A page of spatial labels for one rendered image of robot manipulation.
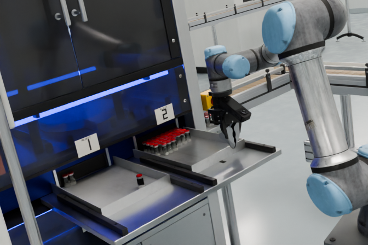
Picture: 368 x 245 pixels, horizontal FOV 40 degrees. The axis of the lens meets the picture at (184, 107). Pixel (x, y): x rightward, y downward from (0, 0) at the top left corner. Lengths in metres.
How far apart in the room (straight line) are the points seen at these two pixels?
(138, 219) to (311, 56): 0.66
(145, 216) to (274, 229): 1.63
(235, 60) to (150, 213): 0.53
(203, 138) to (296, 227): 1.20
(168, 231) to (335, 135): 0.98
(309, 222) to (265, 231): 0.26
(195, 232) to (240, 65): 0.84
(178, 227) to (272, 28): 1.07
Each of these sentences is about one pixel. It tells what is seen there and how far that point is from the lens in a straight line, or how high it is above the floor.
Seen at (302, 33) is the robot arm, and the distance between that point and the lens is 1.22.
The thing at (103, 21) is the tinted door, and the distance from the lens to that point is 1.75.
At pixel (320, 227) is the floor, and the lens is 3.01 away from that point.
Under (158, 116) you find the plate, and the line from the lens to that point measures 1.89.
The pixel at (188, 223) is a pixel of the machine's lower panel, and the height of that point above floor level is 0.54.
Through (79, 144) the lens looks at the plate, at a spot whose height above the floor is 1.04.
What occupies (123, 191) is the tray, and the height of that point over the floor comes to 0.88.
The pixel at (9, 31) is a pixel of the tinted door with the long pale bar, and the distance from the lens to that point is 1.61.
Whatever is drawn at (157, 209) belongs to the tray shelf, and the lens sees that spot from 1.50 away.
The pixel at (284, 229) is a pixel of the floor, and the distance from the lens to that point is 3.01.
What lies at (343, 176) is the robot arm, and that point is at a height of 1.01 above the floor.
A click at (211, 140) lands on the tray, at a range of 1.94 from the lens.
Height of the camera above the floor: 1.55
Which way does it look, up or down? 16 degrees down
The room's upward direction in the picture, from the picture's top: 10 degrees counter-clockwise
